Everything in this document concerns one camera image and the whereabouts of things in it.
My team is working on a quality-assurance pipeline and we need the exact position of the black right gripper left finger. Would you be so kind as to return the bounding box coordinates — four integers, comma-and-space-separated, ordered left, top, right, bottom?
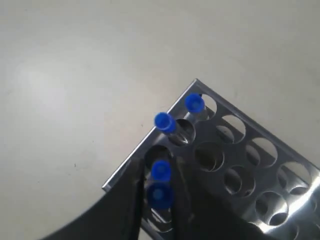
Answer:
43, 159, 145, 240

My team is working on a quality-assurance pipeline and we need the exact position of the blue capped tube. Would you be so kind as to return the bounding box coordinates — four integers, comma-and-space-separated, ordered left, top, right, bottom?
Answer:
184, 93, 209, 121
154, 112, 192, 147
150, 159, 172, 184
145, 181, 173, 224

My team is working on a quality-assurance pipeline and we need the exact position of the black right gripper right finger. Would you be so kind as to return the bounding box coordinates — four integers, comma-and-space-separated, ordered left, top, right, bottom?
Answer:
169, 158, 272, 240

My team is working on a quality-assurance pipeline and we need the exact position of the stainless steel test tube rack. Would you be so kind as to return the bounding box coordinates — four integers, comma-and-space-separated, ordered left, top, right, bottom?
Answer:
102, 79, 320, 240

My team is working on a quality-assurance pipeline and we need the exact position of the blue capped tube back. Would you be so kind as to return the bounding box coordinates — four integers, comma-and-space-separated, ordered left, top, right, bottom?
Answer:
150, 159, 172, 184

